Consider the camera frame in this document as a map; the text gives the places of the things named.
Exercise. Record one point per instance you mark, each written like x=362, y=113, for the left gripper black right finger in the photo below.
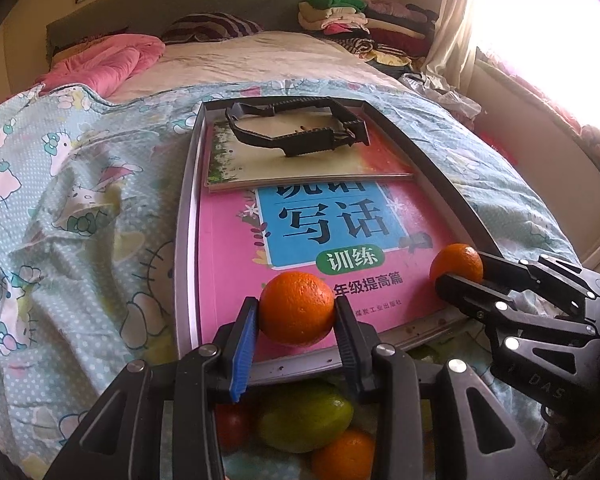
x=474, y=436

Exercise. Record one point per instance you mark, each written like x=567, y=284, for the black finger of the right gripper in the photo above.
x=480, y=294

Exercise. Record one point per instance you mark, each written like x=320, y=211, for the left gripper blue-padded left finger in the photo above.
x=120, y=436

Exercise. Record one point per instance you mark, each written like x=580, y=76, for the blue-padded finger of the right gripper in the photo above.
x=505, y=264

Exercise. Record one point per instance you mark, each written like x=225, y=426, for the orange mandarin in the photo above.
x=349, y=457
x=296, y=309
x=459, y=259

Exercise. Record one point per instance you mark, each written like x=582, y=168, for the red tomato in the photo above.
x=233, y=426

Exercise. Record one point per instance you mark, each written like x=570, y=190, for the grey shallow tray box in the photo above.
x=461, y=218

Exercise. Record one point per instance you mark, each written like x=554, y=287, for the pink chinese workbook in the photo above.
x=371, y=242

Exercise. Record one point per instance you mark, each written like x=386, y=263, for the large green citrus fruit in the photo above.
x=302, y=417

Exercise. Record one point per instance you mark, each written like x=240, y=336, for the white plastic bag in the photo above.
x=461, y=107

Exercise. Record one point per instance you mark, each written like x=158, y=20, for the black plastic gripper part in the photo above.
x=305, y=141

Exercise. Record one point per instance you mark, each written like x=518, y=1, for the cream curtain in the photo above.
x=451, y=58

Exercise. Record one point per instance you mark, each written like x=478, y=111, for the hello kitty blue quilt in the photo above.
x=89, y=191

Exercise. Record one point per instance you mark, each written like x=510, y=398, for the pile of folded clothes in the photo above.
x=391, y=36

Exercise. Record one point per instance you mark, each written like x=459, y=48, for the green yellow thin book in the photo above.
x=231, y=164

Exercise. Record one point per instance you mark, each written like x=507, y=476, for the grey green headboard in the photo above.
x=152, y=17

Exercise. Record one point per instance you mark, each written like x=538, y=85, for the pink folded blanket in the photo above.
x=103, y=64

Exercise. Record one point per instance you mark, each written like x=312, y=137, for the striped purple pillow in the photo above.
x=208, y=27

